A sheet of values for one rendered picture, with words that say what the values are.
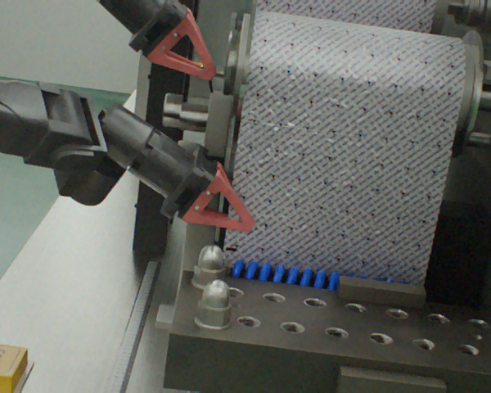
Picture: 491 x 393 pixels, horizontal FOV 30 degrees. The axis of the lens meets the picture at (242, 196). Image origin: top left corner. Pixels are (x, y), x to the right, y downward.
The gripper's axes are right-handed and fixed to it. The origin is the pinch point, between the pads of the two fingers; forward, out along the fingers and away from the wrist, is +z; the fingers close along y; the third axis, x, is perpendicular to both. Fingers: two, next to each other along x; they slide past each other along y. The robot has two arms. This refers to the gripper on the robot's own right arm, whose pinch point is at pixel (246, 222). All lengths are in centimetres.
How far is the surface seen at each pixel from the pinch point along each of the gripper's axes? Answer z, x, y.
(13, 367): -12.6, -24.7, 11.5
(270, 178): -1.0, 5.8, 0.3
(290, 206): 2.8, 4.6, 0.3
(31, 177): -33, -146, -345
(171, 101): -14.5, 4.6, -8.4
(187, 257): -1.6, -10.3, -7.8
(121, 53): -37, -111, -556
